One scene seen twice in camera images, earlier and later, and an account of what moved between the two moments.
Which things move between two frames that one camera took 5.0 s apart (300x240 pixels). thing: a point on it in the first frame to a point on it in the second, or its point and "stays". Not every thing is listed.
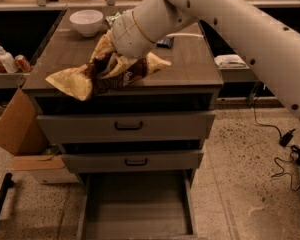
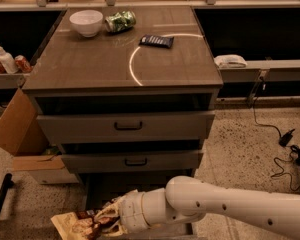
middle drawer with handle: (166, 161) stays
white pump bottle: (6, 59) stays
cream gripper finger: (105, 47) to (115, 230)
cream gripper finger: (119, 62) to (112, 211)
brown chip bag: (86, 80) to (79, 225)
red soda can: (22, 64) stays
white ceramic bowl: (87, 21) stays
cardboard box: (19, 132) stays
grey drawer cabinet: (138, 143) stays
